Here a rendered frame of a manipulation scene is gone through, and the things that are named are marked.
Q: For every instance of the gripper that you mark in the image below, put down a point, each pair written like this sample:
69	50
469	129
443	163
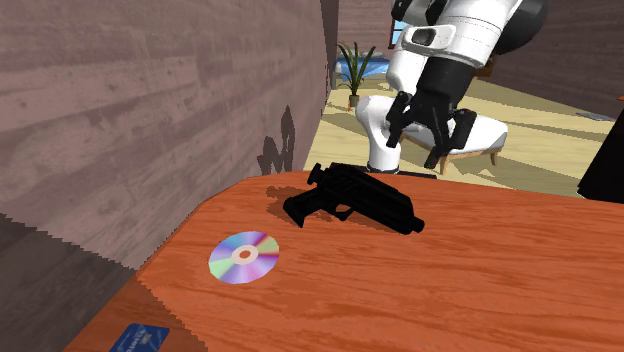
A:
441	85

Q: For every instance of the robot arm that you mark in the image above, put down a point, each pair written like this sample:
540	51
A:
470	29

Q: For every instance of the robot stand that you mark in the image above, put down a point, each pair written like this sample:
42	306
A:
419	174

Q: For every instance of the white lounge seat wooden legs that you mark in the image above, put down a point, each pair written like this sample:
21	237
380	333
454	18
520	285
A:
487	132

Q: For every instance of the green potted plant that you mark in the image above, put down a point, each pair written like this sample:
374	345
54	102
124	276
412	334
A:
354	101

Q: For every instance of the black toy pistol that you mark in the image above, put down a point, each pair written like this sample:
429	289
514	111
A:
370	197

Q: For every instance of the brown framed window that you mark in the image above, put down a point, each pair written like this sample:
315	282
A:
398	30

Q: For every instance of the orange wooden table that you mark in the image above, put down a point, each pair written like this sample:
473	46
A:
438	292

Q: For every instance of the shiny compact disc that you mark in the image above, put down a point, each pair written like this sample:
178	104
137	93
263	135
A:
261	244

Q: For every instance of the blue card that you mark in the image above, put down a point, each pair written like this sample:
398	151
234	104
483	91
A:
141	339

